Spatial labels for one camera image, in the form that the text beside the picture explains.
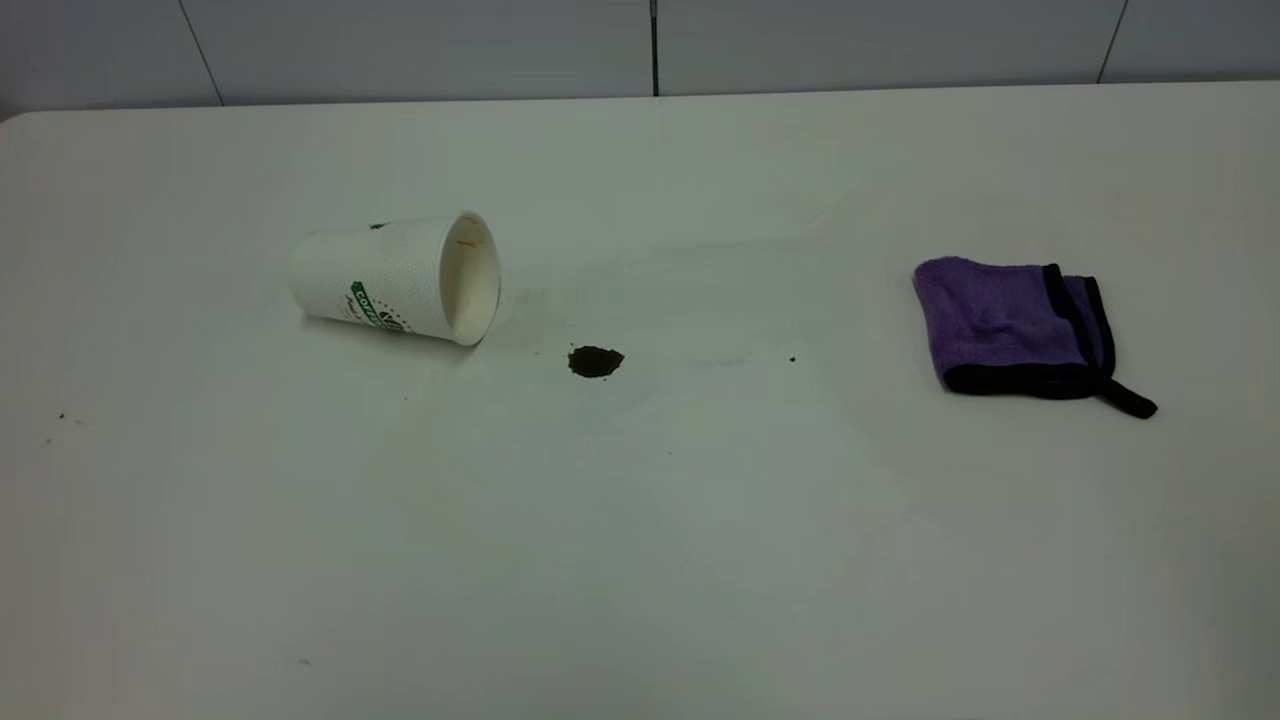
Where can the white paper coffee cup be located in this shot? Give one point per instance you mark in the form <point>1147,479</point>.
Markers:
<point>390,275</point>

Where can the purple cloth with black trim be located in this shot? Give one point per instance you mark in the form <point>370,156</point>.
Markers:
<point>990,320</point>

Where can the dark brown coffee stain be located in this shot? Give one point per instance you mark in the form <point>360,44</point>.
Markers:
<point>595,361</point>

